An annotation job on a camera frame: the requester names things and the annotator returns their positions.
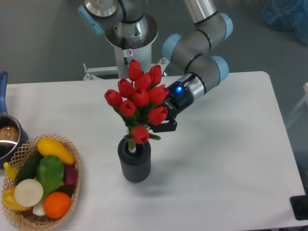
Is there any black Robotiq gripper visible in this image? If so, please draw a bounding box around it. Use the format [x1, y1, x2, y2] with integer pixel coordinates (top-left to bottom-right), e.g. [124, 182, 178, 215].
[148, 81, 193, 133]

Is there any red tulip bouquet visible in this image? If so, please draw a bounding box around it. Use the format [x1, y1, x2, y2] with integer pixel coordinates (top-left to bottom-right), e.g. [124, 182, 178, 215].
[104, 59, 169, 153]

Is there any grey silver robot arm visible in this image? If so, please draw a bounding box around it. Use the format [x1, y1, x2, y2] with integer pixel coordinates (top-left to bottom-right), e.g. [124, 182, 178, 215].
[78, 0, 233, 132]

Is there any dark grey ribbed vase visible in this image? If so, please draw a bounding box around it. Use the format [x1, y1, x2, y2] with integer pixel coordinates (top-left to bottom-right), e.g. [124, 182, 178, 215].
[117, 139, 151, 183]

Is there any purple red onion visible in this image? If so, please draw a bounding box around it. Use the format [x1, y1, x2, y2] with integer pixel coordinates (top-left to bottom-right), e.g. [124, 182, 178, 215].
[63, 165, 78, 185]

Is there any yellow squash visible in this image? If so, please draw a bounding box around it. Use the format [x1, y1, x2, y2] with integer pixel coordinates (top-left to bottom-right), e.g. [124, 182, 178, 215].
[37, 137, 75, 165]

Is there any green lettuce leaf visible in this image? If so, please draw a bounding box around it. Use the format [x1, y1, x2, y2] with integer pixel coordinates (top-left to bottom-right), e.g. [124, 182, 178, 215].
[36, 155, 64, 199]

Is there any orange fruit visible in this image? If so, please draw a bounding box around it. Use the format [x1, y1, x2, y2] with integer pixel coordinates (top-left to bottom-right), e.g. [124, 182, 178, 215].
[44, 192, 70, 219]

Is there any dark green cucumber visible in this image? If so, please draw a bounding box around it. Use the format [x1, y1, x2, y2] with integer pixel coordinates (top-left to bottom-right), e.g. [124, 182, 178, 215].
[14, 150, 43, 185]

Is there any black device at table edge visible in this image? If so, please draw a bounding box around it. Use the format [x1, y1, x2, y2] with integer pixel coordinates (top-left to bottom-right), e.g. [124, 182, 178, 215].
[290, 195, 308, 220]

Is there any blue plastic bag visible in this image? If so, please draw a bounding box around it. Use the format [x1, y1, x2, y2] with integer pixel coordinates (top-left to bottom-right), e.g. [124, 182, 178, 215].
[262, 0, 308, 45]

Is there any white round radish slice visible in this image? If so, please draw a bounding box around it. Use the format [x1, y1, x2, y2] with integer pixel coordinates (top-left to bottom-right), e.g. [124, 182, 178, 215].
[14, 179, 43, 207]

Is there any yellow banana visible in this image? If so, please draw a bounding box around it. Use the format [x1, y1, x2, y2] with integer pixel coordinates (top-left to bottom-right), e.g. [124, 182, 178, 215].
[3, 162, 19, 181]

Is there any woven wicker basket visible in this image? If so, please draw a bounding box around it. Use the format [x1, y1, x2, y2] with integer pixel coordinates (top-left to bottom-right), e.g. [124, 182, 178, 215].
[2, 134, 81, 231]

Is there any yellow bell pepper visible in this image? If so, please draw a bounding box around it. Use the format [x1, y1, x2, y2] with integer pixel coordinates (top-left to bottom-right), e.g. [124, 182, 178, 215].
[2, 187, 31, 211]

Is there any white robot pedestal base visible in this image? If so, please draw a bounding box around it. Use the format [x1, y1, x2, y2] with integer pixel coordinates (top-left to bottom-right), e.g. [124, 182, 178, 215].
[82, 14, 171, 81]

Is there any blue handled saucepan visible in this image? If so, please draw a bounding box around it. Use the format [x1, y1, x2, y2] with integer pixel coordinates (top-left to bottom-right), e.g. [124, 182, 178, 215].
[0, 71, 28, 169]

